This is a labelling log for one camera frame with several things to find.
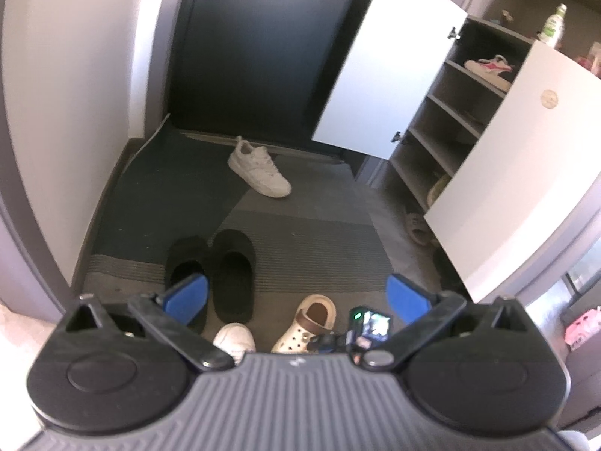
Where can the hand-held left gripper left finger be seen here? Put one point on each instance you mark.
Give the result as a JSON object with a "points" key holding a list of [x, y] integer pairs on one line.
{"points": [[188, 293]]}

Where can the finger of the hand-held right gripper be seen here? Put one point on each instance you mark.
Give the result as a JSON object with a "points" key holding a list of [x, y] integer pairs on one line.
{"points": [[326, 344]]}

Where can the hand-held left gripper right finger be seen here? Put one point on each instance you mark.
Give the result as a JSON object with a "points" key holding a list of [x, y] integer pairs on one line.
{"points": [[406, 296]]}

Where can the cream clog with charms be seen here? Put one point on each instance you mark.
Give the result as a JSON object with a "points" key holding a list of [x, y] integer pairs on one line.
{"points": [[310, 326]]}

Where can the black slide sandal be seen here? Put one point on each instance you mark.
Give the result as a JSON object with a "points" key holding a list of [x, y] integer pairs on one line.
{"points": [[233, 272], [185, 258]]}

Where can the white perforated sneaker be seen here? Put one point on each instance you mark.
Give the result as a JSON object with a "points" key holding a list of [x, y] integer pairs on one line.
{"points": [[234, 338]]}

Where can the white lace-up sneaker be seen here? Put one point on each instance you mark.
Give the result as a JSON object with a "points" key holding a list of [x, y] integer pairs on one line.
{"points": [[258, 169]]}

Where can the beige sandal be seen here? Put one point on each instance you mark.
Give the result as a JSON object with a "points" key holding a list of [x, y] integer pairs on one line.
{"points": [[418, 228]]}

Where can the grey green patterned floor mat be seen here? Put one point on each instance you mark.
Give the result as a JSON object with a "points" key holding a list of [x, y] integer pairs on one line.
{"points": [[305, 244]]}

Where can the yellow fuzzy slipper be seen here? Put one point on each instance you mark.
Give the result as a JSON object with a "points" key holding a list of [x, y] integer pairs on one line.
{"points": [[439, 190]]}

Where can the metal door hinge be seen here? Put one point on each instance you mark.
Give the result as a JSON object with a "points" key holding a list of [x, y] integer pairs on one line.
{"points": [[398, 137], [452, 33]]}

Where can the white cabinet door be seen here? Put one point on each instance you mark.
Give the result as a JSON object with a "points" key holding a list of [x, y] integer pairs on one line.
{"points": [[516, 174], [389, 56]]}

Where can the pink bag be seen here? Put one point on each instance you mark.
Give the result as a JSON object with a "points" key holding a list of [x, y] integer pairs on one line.
{"points": [[582, 329]]}

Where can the pink white sneaker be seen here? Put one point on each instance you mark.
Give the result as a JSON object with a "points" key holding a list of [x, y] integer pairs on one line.
{"points": [[490, 69]]}

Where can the round beige door sticker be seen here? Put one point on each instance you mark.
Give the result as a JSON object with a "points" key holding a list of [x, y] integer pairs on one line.
{"points": [[548, 99]]}

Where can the black entrance door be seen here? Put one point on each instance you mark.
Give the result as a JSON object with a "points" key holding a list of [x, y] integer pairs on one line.
{"points": [[263, 47]]}

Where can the small figurine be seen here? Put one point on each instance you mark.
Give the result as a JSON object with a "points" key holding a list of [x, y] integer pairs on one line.
{"points": [[506, 15]]}

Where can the white green bottle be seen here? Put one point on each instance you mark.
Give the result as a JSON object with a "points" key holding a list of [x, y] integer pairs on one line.
{"points": [[554, 23]]}

